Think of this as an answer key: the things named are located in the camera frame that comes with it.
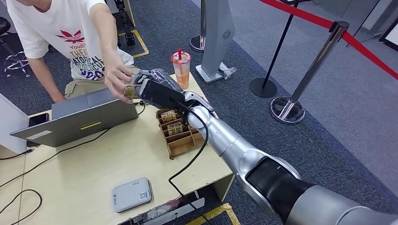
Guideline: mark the white cabinet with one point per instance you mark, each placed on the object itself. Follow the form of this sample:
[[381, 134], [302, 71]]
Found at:
[[11, 124]]

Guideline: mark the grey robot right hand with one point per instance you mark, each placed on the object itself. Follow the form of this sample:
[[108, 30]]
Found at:
[[161, 76]]

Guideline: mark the grey card reader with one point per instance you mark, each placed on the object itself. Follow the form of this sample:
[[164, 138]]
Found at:
[[130, 195]]

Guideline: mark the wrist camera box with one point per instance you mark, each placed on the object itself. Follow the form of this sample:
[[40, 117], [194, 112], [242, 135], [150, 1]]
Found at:
[[158, 93]]

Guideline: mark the white bar under desk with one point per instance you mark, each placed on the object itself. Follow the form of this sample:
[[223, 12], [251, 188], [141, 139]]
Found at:
[[186, 209]]

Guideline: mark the person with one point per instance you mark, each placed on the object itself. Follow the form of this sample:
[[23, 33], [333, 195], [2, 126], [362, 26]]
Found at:
[[46, 21]]

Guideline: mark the chrome stanchion behind kiosk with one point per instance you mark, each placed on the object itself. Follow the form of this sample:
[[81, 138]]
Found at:
[[196, 43]]

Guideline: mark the brown cardboard card organizer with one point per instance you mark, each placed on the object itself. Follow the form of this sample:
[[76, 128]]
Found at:
[[183, 146]]

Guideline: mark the person's right forearm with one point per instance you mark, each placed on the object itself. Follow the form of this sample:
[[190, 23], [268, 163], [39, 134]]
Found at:
[[45, 79]]

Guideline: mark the office chair chrome base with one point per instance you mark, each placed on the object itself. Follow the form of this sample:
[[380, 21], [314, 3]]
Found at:
[[15, 63]]

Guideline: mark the grey laptop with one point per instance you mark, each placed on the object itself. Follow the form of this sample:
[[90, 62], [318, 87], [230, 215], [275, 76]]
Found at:
[[93, 119]]

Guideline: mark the orange bubble tea cup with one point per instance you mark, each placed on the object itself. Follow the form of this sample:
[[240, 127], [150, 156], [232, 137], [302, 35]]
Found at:
[[183, 73]]

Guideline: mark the chrome stanchion post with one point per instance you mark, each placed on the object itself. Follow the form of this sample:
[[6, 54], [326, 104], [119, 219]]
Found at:
[[311, 71]]

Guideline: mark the black wheeled stand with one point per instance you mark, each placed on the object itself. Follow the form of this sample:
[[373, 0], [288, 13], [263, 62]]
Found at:
[[129, 38]]

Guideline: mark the black stanchion post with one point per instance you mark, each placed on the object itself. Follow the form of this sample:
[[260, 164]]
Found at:
[[262, 88]]

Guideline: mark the person's left hand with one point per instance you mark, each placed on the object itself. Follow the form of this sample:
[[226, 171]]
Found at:
[[116, 74]]

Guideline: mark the grey kiosk stand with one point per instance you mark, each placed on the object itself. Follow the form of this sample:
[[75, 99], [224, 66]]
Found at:
[[217, 31]]

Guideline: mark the black phone dark screen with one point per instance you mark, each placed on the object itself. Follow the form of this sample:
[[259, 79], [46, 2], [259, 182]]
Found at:
[[39, 119]]

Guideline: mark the clear plastic bag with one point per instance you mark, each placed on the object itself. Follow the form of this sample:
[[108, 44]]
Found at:
[[228, 72]]

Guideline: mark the black framed board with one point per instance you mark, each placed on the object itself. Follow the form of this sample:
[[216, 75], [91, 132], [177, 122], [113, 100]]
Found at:
[[393, 37]]

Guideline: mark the red barrier belt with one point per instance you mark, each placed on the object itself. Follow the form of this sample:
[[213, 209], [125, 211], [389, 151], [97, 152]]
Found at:
[[311, 17]]

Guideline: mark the person's left forearm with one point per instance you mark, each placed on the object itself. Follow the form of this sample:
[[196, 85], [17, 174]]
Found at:
[[104, 31]]

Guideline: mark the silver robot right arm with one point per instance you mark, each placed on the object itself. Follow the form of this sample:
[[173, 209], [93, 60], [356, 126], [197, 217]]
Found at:
[[230, 143]]

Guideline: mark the red straw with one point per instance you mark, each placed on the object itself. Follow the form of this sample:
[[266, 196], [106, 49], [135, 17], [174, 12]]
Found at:
[[179, 54]]

